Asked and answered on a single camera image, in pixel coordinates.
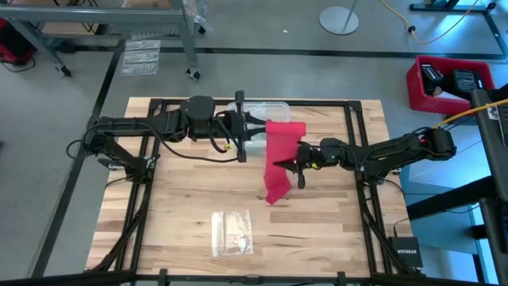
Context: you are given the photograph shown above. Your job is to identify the grey round stand base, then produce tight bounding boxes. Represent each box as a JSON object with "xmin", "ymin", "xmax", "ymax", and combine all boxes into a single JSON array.
[{"xmin": 318, "ymin": 0, "xmax": 360, "ymax": 36}]

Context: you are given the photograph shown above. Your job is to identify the red elastic bandage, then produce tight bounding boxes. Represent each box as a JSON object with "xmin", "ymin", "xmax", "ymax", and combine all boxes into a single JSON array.
[{"xmin": 263, "ymin": 119, "xmax": 308, "ymax": 207}]

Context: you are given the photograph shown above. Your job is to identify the clear plastic lidded container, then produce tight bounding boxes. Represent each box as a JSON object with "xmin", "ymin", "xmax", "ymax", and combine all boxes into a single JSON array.
[{"xmin": 226, "ymin": 101, "xmax": 293, "ymax": 157}]

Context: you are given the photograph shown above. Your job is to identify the yellow data cable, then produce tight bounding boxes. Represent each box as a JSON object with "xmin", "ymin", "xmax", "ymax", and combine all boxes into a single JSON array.
[{"xmin": 432, "ymin": 98, "xmax": 508, "ymax": 129}]

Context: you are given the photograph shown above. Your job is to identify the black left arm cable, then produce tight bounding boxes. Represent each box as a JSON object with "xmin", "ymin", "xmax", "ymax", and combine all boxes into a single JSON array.
[{"xmin": 134, "ymin": 121, "xmax": 243, "ymax": 164}]

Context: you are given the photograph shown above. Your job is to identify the red plastic crate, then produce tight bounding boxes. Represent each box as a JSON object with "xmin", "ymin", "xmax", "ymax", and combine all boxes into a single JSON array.
[{"xmin": 406, "ymin": 55, "xmax": 496, "ymax": 117}]

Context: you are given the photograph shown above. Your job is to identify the grey metal cart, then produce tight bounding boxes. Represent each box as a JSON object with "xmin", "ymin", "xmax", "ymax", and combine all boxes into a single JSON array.
[{"xmin": 0, "ymin": 0, "xmax": 202, "ymax": 82}]

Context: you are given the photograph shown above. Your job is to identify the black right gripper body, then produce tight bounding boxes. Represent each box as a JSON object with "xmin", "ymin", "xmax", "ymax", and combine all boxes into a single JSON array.
[{"xmin": 295, "ymin": 141, "xmax": 321, "ymax": 190}]

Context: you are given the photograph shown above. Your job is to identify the black ribbed device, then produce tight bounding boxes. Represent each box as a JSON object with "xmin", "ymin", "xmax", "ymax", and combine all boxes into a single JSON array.
[{"xmin": 451, "ymin": 69, "xmax": 484, "ymax": 95}]

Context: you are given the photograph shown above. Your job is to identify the black boxy device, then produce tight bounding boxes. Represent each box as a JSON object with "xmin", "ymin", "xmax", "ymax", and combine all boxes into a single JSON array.
[{"xmin": 420, "ymin": 63, "xmax": 445, "ymax": 97}]

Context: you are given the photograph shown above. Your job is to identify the black floor stand frame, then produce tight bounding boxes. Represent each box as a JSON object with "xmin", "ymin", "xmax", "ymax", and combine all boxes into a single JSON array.
[{"xmin": 408, "ymin": 0, "xmax": 508, "ymax": 64}]

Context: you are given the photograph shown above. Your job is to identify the cardboard box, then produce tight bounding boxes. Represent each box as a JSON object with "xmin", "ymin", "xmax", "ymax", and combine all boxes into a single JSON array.
[{"xmin": 121, "ymin": 0, "xmax": 172, "ymax": 10}]

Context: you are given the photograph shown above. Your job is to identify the red tool case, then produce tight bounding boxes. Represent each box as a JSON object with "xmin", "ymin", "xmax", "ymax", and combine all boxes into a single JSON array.
[{"xmin": 0, "ymin": 17, "xmax": 38, "ymax": 67}]

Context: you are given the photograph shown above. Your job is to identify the clear zip bag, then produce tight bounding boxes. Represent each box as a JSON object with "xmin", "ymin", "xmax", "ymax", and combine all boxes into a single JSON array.
[{"xmin": 210, "ymin": 209, "xmax": 254, "ymax": 258}]

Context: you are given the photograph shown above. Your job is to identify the yellow extension cord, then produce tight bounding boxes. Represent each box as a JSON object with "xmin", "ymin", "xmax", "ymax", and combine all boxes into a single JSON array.
[{"xmin": 379, "ymin": 0, "xmax": 482, "ymax": 45}]

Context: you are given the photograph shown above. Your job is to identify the black Netgear network switch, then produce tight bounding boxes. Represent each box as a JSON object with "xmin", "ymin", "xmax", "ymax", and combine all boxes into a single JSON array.
[{"xmin": 387, "ymin": 236, "xmax": 425, "ymax": 269}]

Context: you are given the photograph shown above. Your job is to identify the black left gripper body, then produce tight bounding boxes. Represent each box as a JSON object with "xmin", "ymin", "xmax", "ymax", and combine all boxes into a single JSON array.
[{"xmin": 216, "ymin": 90, "xmax": 248, "ymax": 164}]

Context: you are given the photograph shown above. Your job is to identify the black aluminium table frame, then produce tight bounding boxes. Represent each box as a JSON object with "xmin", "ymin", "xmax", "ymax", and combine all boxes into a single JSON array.
[{"xmin": 0, "ymin": 98, "xmax": 493, "ymax": 286}]

